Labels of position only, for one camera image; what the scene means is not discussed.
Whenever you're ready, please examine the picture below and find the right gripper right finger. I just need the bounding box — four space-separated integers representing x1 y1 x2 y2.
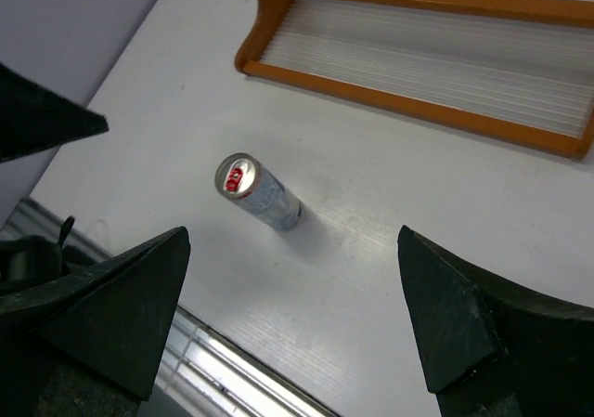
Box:
398 227 593 416

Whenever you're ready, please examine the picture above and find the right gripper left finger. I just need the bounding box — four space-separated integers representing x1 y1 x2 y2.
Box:
1 227 190 416

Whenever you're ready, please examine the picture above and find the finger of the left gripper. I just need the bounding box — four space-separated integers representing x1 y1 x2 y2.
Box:
1 65 109 163

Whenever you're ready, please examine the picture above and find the silver energy can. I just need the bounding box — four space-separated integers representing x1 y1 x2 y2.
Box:
214 152 302 231

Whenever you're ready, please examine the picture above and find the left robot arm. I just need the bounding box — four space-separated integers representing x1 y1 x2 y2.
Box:
1 65 109 295

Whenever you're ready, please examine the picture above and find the wooden three-tier shelf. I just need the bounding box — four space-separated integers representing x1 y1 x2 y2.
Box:
235 0 593 160

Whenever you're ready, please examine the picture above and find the aluminium front rail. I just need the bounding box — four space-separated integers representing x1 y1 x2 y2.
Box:
0 196 340 417

